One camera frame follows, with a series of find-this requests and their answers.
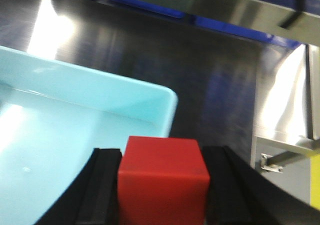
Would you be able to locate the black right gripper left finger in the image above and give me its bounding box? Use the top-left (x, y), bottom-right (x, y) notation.
top-left (37, 148), bottom-right (122, 225)

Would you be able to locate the black table mat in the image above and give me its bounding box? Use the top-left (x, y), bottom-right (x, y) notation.
top-left (0, 0), bottom-right (291, 162)

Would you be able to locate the red cube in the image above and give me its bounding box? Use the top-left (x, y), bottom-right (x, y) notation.
top-left (117, 136), bottom-right (210, 225)

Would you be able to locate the light blue plastic tray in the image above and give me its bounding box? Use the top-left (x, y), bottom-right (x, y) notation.
top-left (0, 47), bottom-right (178, 225)

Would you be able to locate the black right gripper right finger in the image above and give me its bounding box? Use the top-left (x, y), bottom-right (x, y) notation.
top-left (201, 146), bottom-right (320, 225)

